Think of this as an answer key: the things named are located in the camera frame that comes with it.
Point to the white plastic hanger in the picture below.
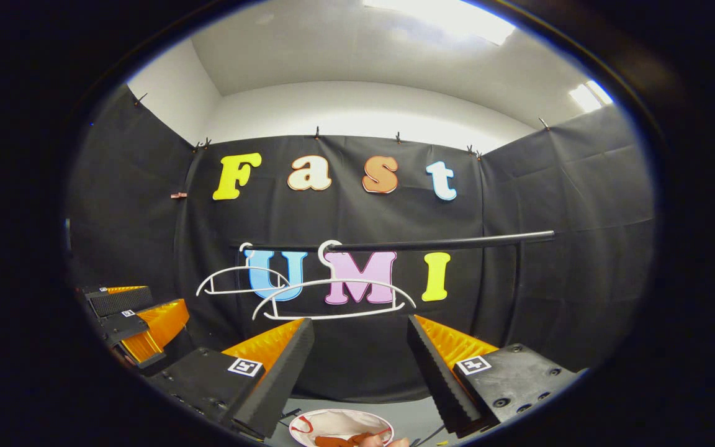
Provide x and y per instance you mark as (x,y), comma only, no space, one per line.
(239,268)
(332,281)

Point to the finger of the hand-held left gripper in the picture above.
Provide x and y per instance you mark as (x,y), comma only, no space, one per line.
(121,326)
(121,301)

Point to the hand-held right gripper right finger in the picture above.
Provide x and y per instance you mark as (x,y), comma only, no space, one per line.
(441,385)

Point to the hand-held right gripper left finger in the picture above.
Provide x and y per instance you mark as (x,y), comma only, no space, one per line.
(270,385)

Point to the white laundry hamper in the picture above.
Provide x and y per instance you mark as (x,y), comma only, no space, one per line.
(339,422)

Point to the small ceiling light panel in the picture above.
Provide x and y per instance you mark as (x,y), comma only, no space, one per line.
(588,96)

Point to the large ceiling light panel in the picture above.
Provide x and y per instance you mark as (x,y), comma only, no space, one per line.
(444,15)

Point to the black clothes rail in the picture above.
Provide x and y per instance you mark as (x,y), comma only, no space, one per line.
(457,241)

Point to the black backdrop cloth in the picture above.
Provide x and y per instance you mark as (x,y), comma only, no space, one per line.
(550,279)

